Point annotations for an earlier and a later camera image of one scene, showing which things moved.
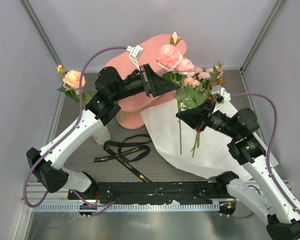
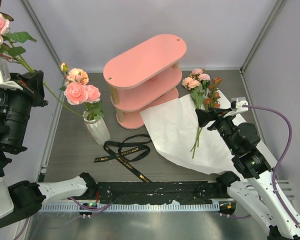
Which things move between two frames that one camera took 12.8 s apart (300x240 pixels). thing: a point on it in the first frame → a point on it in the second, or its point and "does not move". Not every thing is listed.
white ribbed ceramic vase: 102,135 does not move
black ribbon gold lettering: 132,148 does not move
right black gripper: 198,117 → 204,116
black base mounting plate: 143,192 does not move
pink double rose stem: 171,62 → 76,93
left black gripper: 157,84 → 33,84
